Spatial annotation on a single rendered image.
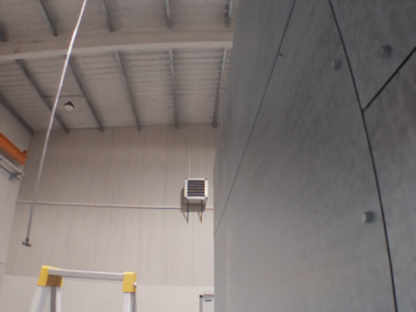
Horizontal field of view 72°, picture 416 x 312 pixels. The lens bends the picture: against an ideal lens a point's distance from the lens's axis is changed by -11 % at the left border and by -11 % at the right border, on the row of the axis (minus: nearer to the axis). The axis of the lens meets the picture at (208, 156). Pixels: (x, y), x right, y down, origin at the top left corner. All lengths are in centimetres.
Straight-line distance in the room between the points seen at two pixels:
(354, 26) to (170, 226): 1050
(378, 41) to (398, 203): 13
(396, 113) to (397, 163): 4
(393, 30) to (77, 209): 1139
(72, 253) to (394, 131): 1115
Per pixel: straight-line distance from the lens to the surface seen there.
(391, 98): 26
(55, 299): 142
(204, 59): 907
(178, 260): 1054
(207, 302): 1047
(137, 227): 1084
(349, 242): 32
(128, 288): 120
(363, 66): 30
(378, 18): 29
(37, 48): 859
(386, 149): 27
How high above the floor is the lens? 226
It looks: 24 degrees up
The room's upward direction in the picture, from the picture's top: straight up
